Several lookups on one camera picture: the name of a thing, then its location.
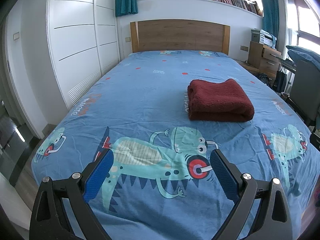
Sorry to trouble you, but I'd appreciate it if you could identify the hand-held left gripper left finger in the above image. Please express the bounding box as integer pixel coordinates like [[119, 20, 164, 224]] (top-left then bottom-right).
[[29, 149, 115, 240]]

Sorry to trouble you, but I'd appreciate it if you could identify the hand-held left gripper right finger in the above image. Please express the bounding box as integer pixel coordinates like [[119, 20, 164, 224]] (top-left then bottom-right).
[[209, 149, 293, 240]]

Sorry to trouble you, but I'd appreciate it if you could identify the dark red knit sweater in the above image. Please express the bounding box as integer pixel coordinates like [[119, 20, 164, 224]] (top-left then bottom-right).
[[187, 78, 255, 122]]

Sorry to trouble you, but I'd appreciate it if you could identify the white low cabinet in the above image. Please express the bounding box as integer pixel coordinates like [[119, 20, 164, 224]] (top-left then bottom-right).
[[0, 172, 33, 230]]

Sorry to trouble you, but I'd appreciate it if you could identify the bed with blue dinosaur sheet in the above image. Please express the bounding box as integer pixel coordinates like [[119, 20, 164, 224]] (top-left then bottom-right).
[[30, 50, 320, 240]]

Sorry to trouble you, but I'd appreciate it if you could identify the dark backpack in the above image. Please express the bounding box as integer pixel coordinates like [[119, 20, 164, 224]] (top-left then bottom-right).
[[259, 72, 272, 88]]

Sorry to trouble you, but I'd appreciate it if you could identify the black bag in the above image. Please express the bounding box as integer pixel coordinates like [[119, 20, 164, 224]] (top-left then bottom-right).
[[272, 71, 288, 93]]

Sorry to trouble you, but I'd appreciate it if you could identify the wooden low nightstand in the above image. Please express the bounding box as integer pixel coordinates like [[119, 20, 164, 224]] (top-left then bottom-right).
[[235, 60, 260, 75]]

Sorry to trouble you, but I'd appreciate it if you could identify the dark chair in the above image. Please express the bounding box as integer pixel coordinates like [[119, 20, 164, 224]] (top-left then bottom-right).
[[285, 57, 320, 128]]

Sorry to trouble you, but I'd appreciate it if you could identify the wooden drawer cabinet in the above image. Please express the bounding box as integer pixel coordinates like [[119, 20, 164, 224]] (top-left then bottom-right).
[[247, 41, 283, 77]]

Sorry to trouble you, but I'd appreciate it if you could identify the white wardrobe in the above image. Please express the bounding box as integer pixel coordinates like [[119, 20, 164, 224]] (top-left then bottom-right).
[[46, 0, 120, 110]]

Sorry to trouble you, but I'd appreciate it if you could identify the grey printer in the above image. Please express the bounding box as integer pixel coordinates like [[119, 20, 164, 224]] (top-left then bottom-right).
[[251, 29, 277, 49]]

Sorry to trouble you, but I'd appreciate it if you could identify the blue cushion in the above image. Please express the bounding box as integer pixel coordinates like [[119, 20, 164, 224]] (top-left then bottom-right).
[[285, 45, 320, 68]]

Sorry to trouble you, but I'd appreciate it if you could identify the wooden bed headboard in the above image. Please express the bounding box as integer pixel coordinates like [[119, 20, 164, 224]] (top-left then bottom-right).
[[130, 19, 230, 55]]

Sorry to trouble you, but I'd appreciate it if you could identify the long teal curtain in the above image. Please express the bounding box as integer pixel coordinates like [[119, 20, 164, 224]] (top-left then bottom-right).
[[259, 0, 280, 50]]

